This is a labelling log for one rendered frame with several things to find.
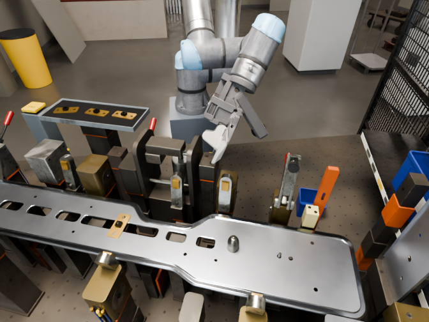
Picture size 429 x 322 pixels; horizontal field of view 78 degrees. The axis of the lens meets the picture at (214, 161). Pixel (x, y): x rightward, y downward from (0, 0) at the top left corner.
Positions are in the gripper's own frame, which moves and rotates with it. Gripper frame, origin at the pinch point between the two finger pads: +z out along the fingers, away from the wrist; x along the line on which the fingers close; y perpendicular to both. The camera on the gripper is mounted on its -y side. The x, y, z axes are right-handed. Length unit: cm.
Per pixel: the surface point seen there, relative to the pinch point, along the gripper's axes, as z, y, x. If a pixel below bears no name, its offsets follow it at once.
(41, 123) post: 21, 63, -38
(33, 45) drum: 4, 260, -303
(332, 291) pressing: 15.5, -39.0, 6.7
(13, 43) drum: 12, 273, -287
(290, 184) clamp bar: -2.5, -22.4, -6.5
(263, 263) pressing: 18.7, -23.5, 0.5
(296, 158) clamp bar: -9.6, -19.2, -3.1
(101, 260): 30.1, 13.7, 9.5
